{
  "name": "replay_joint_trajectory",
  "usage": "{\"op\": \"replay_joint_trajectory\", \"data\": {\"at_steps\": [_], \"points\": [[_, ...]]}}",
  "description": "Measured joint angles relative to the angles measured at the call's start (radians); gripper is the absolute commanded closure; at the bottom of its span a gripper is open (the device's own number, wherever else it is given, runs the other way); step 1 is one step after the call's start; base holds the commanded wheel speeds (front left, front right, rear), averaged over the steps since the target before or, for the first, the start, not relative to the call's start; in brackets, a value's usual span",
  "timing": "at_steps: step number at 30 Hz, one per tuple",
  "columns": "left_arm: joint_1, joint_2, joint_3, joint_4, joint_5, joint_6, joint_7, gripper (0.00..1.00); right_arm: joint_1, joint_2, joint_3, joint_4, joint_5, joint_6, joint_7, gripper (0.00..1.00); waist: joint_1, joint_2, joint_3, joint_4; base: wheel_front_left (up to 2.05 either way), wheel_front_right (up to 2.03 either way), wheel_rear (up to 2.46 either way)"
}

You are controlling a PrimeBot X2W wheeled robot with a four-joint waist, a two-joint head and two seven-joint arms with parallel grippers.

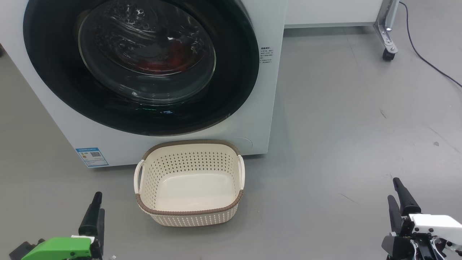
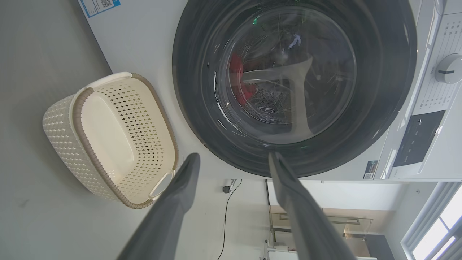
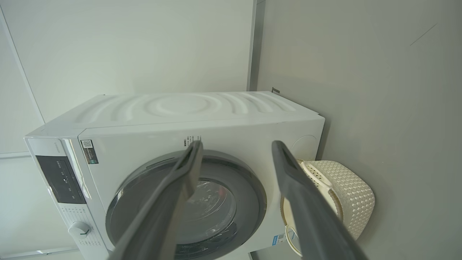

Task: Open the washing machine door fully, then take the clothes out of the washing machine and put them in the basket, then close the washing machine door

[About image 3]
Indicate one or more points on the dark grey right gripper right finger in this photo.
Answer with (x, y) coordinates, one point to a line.
(314, 224)

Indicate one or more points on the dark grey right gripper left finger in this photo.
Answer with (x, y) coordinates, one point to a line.
(158, 216)

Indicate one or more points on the black round washer door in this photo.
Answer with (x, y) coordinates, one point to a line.
(249, 202)

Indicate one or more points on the cream perforated laundry basket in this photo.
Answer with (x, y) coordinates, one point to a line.
(353, 195)

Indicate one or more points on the white washing machine dial knob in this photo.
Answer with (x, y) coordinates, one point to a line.
(79, 230)

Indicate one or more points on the black washer display panel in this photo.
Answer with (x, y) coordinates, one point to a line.
(61, 178)

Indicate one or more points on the white washing machine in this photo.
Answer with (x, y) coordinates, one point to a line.
(216, 122)

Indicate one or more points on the blue energy label sticker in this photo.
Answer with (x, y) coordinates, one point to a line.
(279, 239)

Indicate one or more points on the dark QR code sticker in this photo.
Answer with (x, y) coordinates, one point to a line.
(88, 151)

